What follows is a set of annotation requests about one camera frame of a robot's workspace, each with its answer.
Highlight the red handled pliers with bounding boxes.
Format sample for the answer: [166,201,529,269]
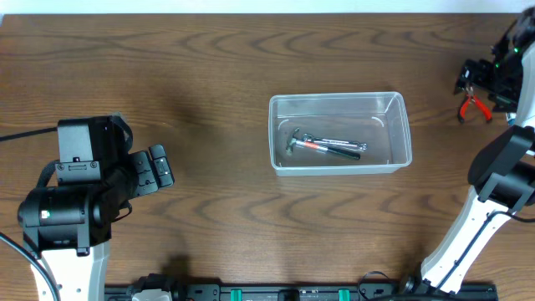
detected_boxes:
[456,86,492,124]

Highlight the clear plastic storage container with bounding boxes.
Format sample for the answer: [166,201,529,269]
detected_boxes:
[268,91,412,176]

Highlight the small hammer with black grip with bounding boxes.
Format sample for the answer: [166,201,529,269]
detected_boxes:
[286,128,361,161]

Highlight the silver ratchet wrench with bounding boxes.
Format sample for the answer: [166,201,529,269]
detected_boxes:
[303,133,368,151]

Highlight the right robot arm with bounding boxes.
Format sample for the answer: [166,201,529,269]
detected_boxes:
[400,8,534,298]

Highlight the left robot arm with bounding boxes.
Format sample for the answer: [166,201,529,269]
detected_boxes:
[18,115,175,300]

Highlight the blue and white box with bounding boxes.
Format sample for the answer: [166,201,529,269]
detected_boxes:
[506,113,516,126]

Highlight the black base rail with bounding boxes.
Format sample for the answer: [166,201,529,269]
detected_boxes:
[104,274,499,301]

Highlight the left black cable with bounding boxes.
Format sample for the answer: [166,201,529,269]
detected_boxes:
[0,127,62,301]

